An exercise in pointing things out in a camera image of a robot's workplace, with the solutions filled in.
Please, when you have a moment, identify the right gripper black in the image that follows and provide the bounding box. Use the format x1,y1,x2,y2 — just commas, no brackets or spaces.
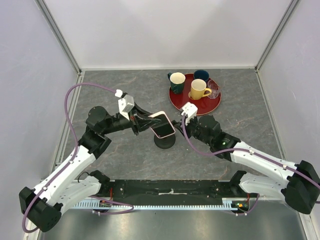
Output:
174,113,213,146

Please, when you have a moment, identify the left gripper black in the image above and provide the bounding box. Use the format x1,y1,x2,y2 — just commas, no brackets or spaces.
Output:
102,101,162,135

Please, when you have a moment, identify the phone with pink case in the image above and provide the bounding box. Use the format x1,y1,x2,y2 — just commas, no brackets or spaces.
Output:
148,111,176,139

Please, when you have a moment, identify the black phone stand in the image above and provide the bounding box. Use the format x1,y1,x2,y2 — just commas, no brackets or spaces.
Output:
153,134,176,150

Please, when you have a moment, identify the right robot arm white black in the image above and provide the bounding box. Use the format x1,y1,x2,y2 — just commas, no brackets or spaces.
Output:
173,115,320,215

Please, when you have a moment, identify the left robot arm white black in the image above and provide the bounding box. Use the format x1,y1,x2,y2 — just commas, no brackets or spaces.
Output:
18,104,170,233

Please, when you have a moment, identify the round red tray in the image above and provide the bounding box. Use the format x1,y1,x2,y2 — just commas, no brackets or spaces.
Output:
169,73,222,116

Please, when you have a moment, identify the yellow mug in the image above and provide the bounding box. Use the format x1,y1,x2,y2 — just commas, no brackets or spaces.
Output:
189,79,212,100

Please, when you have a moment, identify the green mug cream inside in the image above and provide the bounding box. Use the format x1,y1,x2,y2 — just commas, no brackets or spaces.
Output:
167,72,186,94

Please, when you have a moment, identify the clear glass cup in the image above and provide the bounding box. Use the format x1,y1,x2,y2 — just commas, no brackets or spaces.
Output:
207,79,221,99

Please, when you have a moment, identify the dark blue mug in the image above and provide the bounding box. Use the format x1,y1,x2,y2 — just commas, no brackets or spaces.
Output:
193,69,210,83

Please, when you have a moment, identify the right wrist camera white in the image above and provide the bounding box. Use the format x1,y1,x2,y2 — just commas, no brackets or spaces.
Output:
180,102,198,122

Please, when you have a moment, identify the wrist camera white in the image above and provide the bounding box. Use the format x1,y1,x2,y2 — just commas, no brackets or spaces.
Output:
118,93,135,121
180,102,198,122

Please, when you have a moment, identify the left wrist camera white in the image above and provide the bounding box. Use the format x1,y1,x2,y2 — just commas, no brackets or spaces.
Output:
118,93,135,121

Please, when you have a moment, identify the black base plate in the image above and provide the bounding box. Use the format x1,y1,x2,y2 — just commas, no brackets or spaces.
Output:
96,179,247,206

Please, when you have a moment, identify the slotted cable duct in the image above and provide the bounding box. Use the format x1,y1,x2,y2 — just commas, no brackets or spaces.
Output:
72,198,247,212

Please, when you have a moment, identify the left aluminium frame post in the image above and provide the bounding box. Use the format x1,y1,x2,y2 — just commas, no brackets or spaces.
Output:
35,0,82,75

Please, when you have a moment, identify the aluminium frame post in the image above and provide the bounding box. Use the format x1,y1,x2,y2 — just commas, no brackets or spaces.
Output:
254,0,300,73
35,0,82,75

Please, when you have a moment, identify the right aluminium frame post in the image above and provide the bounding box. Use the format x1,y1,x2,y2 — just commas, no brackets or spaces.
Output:
254,0,300,73

